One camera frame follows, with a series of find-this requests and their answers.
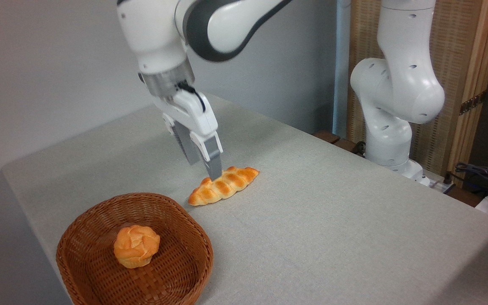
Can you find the round golden bread roll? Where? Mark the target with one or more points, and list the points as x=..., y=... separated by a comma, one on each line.
x=136, y=245

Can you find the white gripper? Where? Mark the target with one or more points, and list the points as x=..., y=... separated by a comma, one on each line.
x=193, y=114

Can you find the white power strip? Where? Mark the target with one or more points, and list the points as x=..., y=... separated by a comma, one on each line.
x=439, y=184

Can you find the brown wicker basket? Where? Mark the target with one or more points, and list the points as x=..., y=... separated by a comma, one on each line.
x=91, y=245

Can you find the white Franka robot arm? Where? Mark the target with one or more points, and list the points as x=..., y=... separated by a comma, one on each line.
x=155, y=34

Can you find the brown wooden ledge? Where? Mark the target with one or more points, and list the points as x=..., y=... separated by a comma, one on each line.
x=333, y=139

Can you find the metal screen hinge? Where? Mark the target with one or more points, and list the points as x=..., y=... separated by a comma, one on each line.
x=472, y=103

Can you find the wooden woven folding screen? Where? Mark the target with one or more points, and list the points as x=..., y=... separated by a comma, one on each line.
x=460, y=51

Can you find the braided golden bread loaf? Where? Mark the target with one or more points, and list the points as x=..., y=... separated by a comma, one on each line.
x=227, y=186

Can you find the light grey tablecloth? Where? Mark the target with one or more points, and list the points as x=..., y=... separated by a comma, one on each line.
x=333, y=237

